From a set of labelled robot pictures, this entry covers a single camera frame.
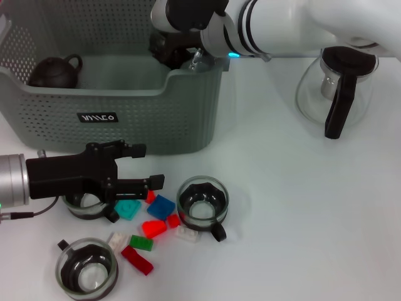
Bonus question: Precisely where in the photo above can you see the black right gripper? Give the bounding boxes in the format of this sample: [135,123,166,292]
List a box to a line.
[148,31,204,68]

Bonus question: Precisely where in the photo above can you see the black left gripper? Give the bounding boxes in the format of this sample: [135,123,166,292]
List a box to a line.
[25,140,166,208]

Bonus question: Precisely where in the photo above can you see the grey-green perforated storage basket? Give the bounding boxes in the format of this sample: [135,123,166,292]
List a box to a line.
[0,0,236,156]

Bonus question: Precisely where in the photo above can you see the cyan square toy brick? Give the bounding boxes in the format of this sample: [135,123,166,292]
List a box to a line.
[114,200,142,222]

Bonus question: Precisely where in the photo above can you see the blue square toy brick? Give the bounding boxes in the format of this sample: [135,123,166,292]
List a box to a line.
[146,194,176,219]

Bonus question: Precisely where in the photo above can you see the orange-red sloped toy brick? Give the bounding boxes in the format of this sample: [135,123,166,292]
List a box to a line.
[141,219,169,238]

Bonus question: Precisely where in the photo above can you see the green toy brick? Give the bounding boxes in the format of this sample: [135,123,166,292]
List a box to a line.
[129,234,155,251]

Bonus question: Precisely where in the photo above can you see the white toy brick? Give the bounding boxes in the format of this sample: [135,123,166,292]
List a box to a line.
[174,224,201,245]
[107,231,128,251]

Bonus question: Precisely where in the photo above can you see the dark red long toy brick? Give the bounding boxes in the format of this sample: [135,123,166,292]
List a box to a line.
[120,245,154,276]

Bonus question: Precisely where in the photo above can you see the dark clay teapot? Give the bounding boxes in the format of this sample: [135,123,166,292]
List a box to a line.
[28,53,84,90]

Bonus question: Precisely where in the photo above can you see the silver right gripper cable connector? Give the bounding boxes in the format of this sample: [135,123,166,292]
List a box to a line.
[187,46,204,71]

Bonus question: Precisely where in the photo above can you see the glass teapot with black handle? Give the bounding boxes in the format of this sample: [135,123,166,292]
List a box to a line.
[294,45,380,139]

